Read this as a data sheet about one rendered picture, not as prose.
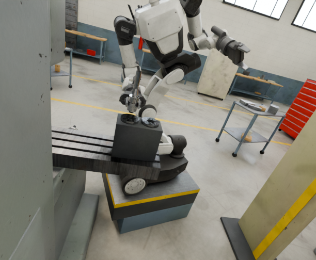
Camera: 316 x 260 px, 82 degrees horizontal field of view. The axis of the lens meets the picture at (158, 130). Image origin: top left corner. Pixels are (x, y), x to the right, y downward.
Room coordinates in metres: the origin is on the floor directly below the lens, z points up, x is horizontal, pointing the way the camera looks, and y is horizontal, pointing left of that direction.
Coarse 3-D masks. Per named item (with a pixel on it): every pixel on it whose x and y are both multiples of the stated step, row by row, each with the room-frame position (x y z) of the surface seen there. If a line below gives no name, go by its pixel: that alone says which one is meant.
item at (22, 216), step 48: (0, 0) 0.26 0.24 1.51; (0, 48) 0.25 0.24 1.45; (48, 48) 0.39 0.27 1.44; (0, 96) 0.23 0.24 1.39; (48, 96) 0.38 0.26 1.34; (0, 144) 0.22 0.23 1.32; (48, 144) 0.37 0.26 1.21; (0, 192) 0.20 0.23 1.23; (48, 192) 0.36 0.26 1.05; (0, 240) 0.18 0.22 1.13; (48, 240) 0.34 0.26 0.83
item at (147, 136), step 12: (120, 120) 0.76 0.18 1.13; (132, 120) 0.77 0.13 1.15; (144, 120) 0.80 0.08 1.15; (156, 120) 0.84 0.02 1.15; (120, 132) 0.72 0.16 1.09; (132, 132) 0.74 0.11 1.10; (144, 132) 0.75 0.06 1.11; (156, 132) 0.76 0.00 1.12; (120, 144) 0.72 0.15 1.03; (132, 144) 0.74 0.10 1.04; (144, 144) 0.75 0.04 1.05; (156, 144) 0.77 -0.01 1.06; (120, 156) 0.73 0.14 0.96; (132, 156) 0.74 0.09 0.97; (144, 156) 0.76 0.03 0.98
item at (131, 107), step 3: (129, 99) 0.77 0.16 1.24; (129, 102) 0.77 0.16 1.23; (132, 102) 0.77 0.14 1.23; (135, 102) 0.77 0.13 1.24; (129, 105) 0.77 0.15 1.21; (132, 105) 0.77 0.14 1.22; (135, 105) 0.77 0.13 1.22; (129, 108) 0.77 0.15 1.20; (132, 108) 0.77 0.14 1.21; (135, 108) 0.78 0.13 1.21; (132, 111) 0.77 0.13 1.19; (135, 111) 0.78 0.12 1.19
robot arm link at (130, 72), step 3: (138, 66) 1.26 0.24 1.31; (126, 69) 1.23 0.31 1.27; (129, 69) 1.23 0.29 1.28; (132, 69) 1.23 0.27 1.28; (135, 69) 1.24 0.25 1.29; (138, 69) 1.24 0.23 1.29; (126, 72) 1.22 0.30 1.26; (129, 72) 1.22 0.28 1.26; (132, 72) 1.22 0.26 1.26; (135, 72) 1.23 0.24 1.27; (126, 75) 1.21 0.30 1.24; (129, 75) 1.19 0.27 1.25; (132, 75) 1.17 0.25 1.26
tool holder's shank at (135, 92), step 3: (138, 72) 0.78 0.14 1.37; (141, 72) 0.79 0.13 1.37; (135, 75) 0.78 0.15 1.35; (138, 75) 0.78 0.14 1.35; (135, 78) 0.78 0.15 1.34; (138, 78) 0.78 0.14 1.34; (135, 81) 0.78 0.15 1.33; (138, 81) 0.78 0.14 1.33; (135, 84) 0.78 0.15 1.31; (138, 84) 0.78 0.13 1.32; (135, 87) 0.78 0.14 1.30; (138, 87) 0.79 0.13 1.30; (132, 90) 0.78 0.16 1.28; (135, 90) 0.78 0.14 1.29; (132, 93) 0.78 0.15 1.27; (135, 93) 0.78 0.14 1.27; (135, 96) 0.78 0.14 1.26
